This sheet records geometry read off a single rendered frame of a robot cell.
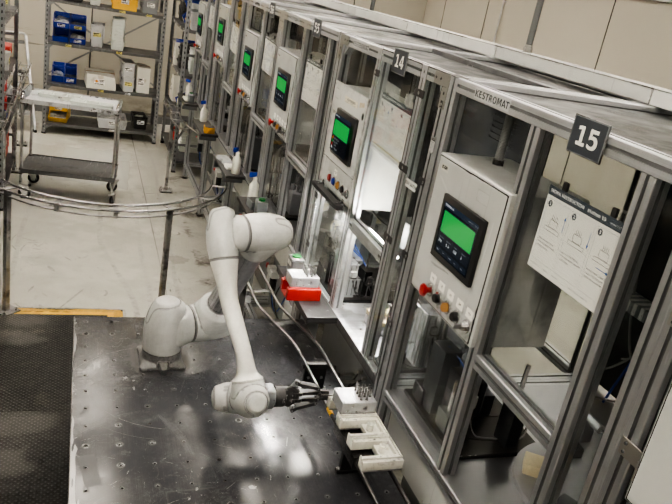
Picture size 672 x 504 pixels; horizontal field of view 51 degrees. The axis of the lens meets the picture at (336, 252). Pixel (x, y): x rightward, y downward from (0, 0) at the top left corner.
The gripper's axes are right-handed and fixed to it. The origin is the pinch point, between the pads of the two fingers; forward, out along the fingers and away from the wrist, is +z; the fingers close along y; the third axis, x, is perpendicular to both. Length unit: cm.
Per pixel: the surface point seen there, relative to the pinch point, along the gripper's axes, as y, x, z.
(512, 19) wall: 131, 554, 380
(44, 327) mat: -87, 206, -100
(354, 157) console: 70, 66, 20
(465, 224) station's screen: 78, -33, 17
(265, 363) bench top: -20, 53, -8
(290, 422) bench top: -19.7, 11.3, -7.8
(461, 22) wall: 115, 674, 381
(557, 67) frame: 119, 59, 99
